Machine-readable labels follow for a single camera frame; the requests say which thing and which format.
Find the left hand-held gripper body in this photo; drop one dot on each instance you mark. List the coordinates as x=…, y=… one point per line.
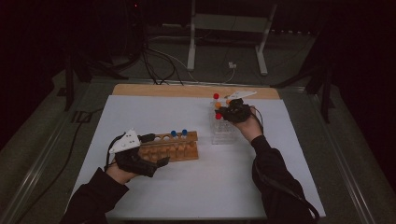
x=137, y=165

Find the red capped test tube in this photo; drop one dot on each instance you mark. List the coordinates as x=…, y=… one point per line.
x=218, y=115
x=215, y=95

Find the wooden test tube rack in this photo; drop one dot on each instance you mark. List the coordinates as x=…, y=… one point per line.
x=174, y=152

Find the clear plastic test tube rack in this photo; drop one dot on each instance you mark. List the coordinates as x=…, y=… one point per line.
x=222, y=133

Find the black stand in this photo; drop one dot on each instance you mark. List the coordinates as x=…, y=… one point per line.
x=70, y=84
x=325, y=93

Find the person's left hand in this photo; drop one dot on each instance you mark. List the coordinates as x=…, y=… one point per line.
x=120, y=175

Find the blue capped test tube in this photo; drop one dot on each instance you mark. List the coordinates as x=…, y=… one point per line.
x=184, y=132
x=173, y=134

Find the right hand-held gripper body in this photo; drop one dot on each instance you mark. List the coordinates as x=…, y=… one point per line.
x=238, y=112

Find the white table mat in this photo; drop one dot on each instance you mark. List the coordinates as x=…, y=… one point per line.
x=199, y=186

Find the white plug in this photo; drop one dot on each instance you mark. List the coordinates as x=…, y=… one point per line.
x=232, y=65

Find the grey metal stand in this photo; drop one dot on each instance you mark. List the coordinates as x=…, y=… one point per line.
x=230, y=23

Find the person's right hand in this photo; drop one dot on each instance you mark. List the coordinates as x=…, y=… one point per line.
x=249, y=127

